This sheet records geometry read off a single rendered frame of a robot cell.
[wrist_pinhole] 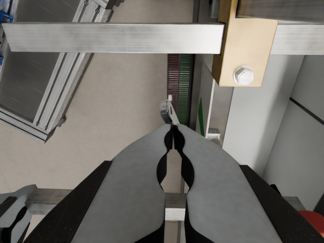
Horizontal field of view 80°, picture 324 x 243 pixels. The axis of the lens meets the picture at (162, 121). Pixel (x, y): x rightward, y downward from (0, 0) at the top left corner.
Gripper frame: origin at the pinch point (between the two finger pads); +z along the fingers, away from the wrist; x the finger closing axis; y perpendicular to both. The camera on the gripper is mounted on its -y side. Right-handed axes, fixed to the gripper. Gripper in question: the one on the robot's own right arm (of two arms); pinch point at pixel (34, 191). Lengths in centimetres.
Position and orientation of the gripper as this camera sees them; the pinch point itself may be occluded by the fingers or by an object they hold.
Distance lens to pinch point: 42.8
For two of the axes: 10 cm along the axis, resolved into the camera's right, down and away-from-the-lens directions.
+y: -10.0, -0.2, 0.3
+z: 0.4, -5.0, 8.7
